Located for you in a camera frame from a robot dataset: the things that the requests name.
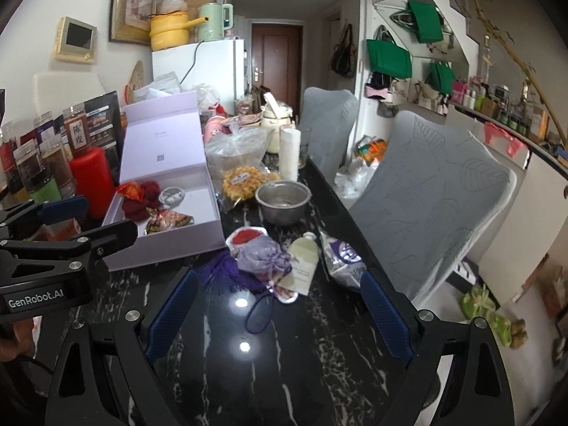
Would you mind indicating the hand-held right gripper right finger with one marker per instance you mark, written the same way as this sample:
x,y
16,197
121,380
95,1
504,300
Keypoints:
x,y
386,315

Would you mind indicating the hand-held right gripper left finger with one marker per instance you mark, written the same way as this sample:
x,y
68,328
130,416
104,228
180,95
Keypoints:
x,y
171,315

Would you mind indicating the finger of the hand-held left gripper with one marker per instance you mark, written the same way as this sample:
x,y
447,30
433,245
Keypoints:
x,y
62,210
113,237

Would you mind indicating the dark red fuzzy scarf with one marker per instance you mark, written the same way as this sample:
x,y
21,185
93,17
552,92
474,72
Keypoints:
x,y
140,202

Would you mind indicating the red snack packet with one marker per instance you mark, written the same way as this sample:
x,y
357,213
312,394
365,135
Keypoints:
x,y
131,191

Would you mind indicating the orange green snack packet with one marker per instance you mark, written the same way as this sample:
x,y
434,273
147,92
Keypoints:
x,y
171,222

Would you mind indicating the purple silver snack bag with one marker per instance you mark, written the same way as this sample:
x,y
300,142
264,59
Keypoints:
x,y
344,262

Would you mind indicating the white green squeeze pouch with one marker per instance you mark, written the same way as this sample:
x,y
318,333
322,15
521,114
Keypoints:
x,y
301,262

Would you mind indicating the lavender gift box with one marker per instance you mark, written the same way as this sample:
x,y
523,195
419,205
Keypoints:
x,y
164,142

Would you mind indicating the red white sauce pouch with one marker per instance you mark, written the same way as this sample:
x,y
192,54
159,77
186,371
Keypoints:
x,y
246,237

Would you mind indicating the person's left hand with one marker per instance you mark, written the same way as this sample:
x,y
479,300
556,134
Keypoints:
x,y
17,339

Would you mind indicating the red bottle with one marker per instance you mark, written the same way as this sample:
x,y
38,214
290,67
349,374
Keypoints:
x,y
93,177

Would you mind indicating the cluster of lidded spice jars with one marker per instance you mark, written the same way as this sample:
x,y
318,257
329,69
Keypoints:
x,y
53,164

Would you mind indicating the black white shoebox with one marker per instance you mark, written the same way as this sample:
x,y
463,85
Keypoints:
x,y
466,273

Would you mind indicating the green slippers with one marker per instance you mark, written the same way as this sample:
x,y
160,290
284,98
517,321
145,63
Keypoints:
x,y
483,315

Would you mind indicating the black printed box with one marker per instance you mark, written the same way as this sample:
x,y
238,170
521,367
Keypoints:
x,y
104,120

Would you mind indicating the pink snack packet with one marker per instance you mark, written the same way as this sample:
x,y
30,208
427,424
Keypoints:
x,y
284,290

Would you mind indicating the large grey leaf-pattern chair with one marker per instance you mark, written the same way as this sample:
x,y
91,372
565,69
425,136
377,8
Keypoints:
x,y
435,195

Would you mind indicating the brown shoe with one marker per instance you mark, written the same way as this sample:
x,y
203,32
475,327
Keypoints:
x,y
517,335

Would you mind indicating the plastic bags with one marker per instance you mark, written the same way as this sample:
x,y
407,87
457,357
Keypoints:
x,y
355,182

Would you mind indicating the bag of waffle cookies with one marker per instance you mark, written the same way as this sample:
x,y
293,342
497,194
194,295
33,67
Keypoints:
x,y
244,184

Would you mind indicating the pink cup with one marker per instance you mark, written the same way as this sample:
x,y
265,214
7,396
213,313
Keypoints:
x,y
213,128

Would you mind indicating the steel bowl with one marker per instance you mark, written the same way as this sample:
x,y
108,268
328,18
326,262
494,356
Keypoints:
x,y
282,208

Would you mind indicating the woven straw fan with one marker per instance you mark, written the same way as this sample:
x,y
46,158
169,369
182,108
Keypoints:
x,y
136,80

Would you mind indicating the clear plastic bag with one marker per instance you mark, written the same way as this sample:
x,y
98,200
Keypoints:
x,y
235,146

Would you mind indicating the pile of grey packets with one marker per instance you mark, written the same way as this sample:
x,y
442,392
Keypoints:
x,y
159,84

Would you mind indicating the purple instant bowl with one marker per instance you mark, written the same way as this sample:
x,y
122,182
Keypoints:
x,y
244,120

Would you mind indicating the white cabinet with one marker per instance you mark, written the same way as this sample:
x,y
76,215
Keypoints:
x,y
532,213

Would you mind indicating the white paper roll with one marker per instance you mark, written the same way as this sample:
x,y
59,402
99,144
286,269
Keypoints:
x,y
289,155

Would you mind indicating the small grey leaf-pattern chair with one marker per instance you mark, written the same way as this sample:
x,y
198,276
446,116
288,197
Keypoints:
x,y
328,128

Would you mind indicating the white fridge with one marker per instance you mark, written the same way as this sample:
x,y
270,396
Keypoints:
x,y
213,66

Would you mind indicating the cream teapot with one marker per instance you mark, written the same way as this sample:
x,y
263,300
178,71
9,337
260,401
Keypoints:
x,y
275,120

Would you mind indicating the yellow pot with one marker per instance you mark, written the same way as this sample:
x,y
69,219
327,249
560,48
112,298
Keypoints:
x,y
171,31

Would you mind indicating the pink cloth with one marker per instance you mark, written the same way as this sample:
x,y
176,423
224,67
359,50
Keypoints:
x,y
506,140

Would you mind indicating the framed picture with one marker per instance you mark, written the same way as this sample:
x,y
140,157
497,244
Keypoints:
x,y
133,4

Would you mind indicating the pink bow bag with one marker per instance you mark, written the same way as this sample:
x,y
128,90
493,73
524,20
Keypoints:
x,y
377,92

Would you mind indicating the pale green kettle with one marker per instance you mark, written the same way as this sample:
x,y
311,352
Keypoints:
x,y
211,24

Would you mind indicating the row of cosmetic bottles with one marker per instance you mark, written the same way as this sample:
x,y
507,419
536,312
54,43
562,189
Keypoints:
x,y
501,111

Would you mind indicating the brown door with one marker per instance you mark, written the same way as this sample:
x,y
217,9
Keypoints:
x,y
277,66

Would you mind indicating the large green tote bag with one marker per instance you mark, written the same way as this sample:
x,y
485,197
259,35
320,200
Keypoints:
x,y
390,57

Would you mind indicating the black handbag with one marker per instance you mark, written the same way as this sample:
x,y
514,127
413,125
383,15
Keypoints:
x,y
344,57

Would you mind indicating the bamboo pole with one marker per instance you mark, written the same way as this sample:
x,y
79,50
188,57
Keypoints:
x,y
514,53

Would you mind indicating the wall intercom panel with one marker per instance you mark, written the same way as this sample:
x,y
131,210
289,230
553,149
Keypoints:
x,y
77,37

